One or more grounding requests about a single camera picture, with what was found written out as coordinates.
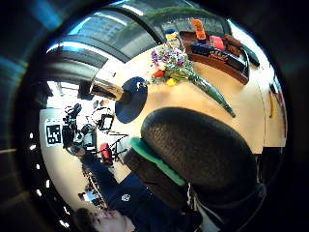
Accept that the red object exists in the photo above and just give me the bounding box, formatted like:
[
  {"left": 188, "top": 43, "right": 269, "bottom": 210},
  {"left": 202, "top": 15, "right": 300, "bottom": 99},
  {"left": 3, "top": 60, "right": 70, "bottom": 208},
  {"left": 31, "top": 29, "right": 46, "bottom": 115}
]
[{"left": 98, "top": 142, "right": 114, "bottom": 166}]

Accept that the the person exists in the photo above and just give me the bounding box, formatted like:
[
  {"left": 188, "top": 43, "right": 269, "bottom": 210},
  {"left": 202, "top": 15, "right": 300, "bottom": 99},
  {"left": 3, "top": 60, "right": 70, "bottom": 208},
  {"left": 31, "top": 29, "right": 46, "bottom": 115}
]
[{"left": 74, "top": 154, "right": 207, "bottom": 232}]

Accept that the yellow curved object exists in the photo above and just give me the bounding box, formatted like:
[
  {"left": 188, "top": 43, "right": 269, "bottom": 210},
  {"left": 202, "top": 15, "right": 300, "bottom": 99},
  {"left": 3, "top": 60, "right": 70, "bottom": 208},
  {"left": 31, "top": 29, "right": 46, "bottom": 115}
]
[{"left": 267, "top": 91, "right": 275, "bottom": 119}]

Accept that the flower bouquet in green wrap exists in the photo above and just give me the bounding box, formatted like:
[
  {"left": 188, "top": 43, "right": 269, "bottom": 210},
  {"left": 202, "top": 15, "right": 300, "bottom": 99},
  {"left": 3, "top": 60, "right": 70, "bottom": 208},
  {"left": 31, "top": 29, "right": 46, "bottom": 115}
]
[{"left": 150, "top": 43, "right": 237, "bottom": 119}]

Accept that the brown wooden tray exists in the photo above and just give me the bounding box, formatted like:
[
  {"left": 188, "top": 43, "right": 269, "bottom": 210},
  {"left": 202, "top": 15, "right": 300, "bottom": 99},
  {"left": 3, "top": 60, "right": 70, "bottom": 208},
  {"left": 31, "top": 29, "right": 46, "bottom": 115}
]
[{"left": 179, "top": 30, "right": 251, "bottom": 86}]

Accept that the dark blue box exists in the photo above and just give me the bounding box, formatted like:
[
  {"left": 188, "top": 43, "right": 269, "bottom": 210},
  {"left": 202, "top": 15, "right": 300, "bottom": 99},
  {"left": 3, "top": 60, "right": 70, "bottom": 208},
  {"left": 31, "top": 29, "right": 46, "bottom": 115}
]
[{"left": 189, "top": 43, "right": 214, "bottom": 56}]

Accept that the black long object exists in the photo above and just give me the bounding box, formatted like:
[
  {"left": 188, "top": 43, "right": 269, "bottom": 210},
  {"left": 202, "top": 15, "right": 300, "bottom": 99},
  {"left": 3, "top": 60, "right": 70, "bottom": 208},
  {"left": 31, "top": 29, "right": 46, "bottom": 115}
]
[{"left": 240, "top": 43, "right": 261, "bottom": 68}]

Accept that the brown packet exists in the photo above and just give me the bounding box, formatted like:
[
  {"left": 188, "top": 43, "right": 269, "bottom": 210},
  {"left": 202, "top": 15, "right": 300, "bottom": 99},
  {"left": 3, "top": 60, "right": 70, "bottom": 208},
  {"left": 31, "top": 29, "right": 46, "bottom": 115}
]
[{"left": 223, "top": 34, "right": 243, "bottom": 56}]

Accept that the bottle with blue cap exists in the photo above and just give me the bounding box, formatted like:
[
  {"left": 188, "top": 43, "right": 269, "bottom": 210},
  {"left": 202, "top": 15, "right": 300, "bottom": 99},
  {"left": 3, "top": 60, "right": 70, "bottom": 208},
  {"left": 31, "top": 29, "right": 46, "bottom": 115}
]
[{"left": 163, "top": 28, "right": 182, "bottom": 50}]

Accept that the orange toy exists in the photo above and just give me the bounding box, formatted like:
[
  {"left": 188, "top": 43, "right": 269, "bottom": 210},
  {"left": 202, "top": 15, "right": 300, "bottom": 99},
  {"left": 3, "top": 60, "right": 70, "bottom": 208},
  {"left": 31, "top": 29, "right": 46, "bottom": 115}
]
[{"left": 190, "top": 18, "right": 208, "bottom": 42}]

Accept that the camera monitor on tripod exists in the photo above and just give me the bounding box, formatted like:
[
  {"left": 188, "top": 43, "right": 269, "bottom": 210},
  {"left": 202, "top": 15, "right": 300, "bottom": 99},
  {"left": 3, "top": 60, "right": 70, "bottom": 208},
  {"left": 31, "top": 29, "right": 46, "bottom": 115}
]
[{"left": 97, "top": 113, "right": 129, "bottom": 157}]

